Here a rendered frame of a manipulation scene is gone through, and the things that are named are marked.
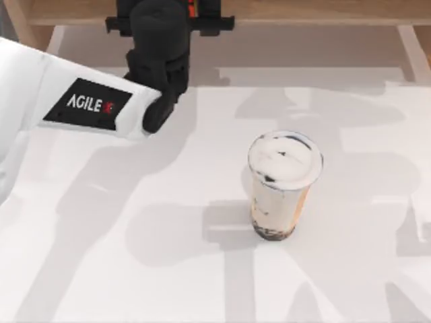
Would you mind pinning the pale wooden open shelf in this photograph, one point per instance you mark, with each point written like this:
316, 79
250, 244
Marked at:
303, 11

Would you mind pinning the milk tea cup with lid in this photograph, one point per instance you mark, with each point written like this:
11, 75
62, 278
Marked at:
281, 188

